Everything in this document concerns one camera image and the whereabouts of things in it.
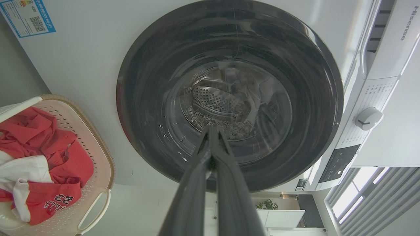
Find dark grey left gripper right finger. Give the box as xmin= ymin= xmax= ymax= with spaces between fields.
xmin=213 ymin=126 xmax=266 ymax=236

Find green potted plant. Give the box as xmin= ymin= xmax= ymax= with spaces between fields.
xmin=256 ymin=199 xmax=279 ymax=210

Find dark cabinet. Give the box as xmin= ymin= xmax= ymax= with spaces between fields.
xmin=297 ymin=194 xmax=324 ymax=227

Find black control panel display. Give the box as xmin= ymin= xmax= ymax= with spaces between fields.
xmin=319 ymin=144 xmax=361 ymax=183

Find blue energy label sticker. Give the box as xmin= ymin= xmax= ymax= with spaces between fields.
xmin=0 ymin=0 xmax=56 ymax=38

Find white detergent drawer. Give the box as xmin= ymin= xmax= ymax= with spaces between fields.
xmin=360 ymin=0 xmax=420 ymax=80

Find white washing machine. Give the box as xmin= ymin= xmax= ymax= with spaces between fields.
xmin=0 ymin=0 xmax=420 ymax=193

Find white control knob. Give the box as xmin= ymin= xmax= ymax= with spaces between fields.
xmin=355 ymin=107 xmax=384 ymax=131

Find dark round washing machine door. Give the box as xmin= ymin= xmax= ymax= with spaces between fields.
xmin=116 ymin=0 xmax=344 ymax=193

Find beige perforated laundry basket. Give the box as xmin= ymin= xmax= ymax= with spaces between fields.
xmin=0 ymin=95 xmax=115 ymax=236

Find grey window blinds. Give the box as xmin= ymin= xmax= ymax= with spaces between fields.
xmin=325 ymin=167 xmax=420 ymax=236

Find white cabinet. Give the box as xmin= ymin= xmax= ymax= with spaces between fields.
xmin=257 ymin=210 xmax=305 ymax=228

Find white garment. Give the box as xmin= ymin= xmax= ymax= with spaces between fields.
xmin=0 ymin=151 xmax=53 ymax=222

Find red basketball jersey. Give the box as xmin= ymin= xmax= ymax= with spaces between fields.
xmin=0 ymin=107 xmax=94 ymax=226

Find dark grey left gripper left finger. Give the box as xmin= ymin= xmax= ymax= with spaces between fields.
xmin=158 ymin=126 xmax=218 ymax=236

